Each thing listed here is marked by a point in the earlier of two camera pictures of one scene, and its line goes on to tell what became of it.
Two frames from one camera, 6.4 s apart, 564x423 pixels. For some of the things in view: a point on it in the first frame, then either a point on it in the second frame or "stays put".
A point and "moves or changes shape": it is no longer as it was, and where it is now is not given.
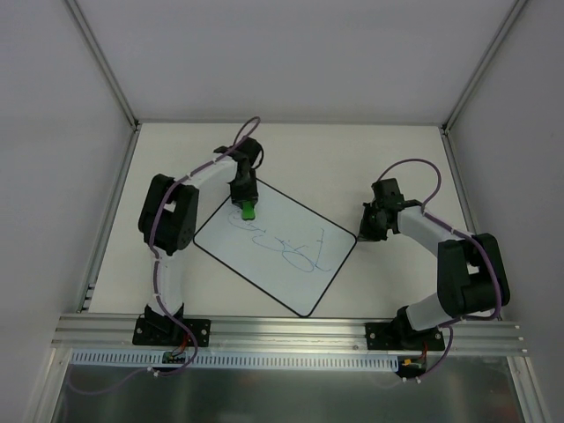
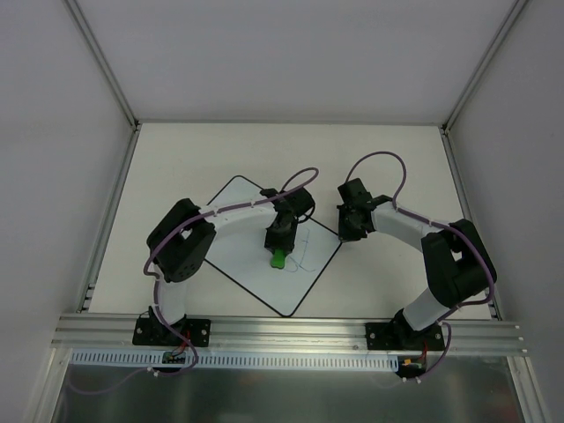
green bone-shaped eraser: [248, 211] moves or changes shape
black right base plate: [394, 337] stays put
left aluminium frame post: [111, 216] stays put
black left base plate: [145, 334] stays put
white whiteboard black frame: [288, 250] moves or changes shape
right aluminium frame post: [446, 129] stays put
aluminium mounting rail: [278, 335] stays put
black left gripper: [243, 196] -> [279, 242]
